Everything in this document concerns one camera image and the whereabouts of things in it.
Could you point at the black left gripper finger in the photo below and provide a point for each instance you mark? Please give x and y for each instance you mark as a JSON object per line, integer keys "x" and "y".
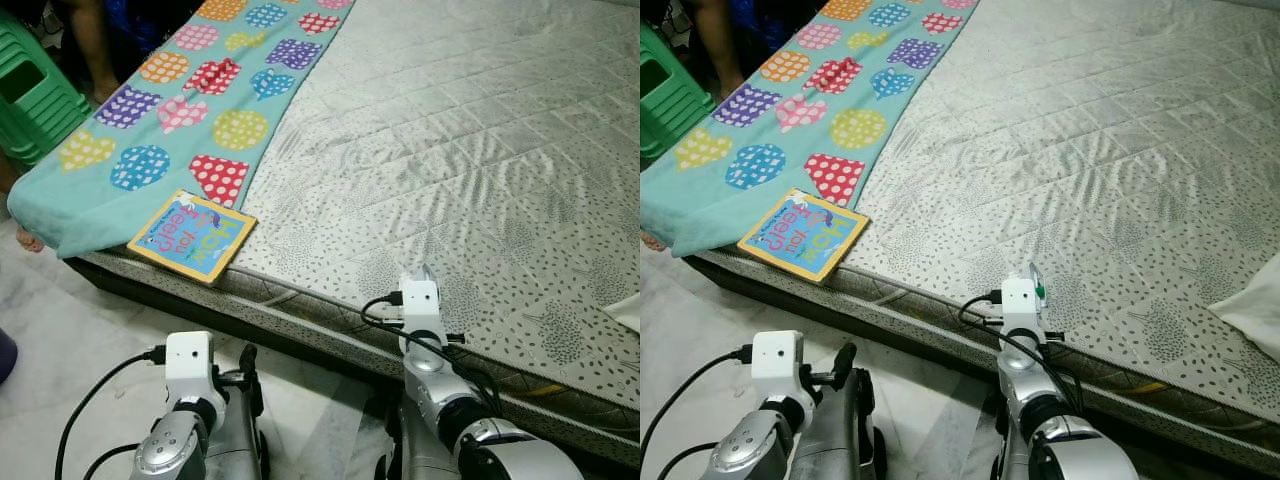
{"x": 847, "y": 365}
{"x": 249, "y": 365}

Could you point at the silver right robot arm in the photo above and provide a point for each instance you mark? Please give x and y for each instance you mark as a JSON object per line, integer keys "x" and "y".
{"x": 440, "y": 395}
{"x": 1030, "y": 395}

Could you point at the silver left robot leg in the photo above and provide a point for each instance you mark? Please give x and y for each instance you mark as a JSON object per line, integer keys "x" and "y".
{"x": 850, "y": 440}
{"x": 235, "y": 450}

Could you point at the silver robot leg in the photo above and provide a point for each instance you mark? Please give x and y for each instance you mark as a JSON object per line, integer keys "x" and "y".
{"x": 400, "y": 460}
{"x": 1005, "y": 460}
{"x": 850, "y": 440}
{"x": 235, "y": 450}

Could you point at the silver right robot leg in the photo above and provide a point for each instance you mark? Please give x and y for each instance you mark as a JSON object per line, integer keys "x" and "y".
{"x": 400, "y": 460}
{"x": 1005, "y": 460}

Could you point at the white quilted mattress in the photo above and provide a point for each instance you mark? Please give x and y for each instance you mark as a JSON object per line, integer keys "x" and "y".
{"x": 1080, "y": 150}
{"x": 450, "y": 150}

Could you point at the teal mat with coloured shapes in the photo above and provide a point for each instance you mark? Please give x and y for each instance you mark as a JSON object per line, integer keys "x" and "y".
{"x": 720, "y": 205}
{"x": 100, "y": 200}

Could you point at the person's bare leg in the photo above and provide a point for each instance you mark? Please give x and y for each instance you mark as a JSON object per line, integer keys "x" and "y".
{"x": 650, "y": 241}
{"x": 30, "y": 240}
{"x": 715, "y": 40}
{"x": 90, "y": 40}

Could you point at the purple plastic bin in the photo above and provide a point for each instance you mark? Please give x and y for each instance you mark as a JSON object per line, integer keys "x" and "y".
{"x": 6, "y": 355}

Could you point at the green plastic stool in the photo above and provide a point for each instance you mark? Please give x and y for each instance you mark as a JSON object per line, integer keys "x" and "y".
{"x": 45, "y": 110}
{"x": 670, "y": 110}

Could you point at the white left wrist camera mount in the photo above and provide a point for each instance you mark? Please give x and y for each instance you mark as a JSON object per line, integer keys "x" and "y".
{"x": 188, "y": 355}
{"x": 775, "y": 355}

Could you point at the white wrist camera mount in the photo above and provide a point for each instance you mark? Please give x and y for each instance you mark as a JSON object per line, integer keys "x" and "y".
{"x": 188, "y": 355}
{"x": 420, "y": 300}
{"x": 1020, "y": 300}
{"x": 775, "y": 355}

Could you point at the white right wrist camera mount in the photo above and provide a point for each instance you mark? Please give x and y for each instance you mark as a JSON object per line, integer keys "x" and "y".
{"x": 420, "y": 300}
{"x": 1020, "y": 300}

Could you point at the dark bed frame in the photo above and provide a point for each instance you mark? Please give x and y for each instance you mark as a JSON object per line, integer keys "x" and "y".
{"x": 900, "y": 335}
{"x": 300, "y": 343}

